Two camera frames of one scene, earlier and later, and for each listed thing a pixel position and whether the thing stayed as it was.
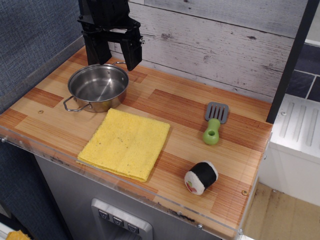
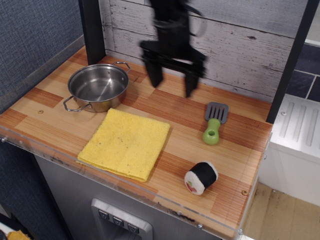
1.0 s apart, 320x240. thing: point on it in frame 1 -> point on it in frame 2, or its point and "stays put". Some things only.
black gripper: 96,15 -> 172,50
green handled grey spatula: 216,113 stays put
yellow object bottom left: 18,235 stays put
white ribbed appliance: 291,163 stays put
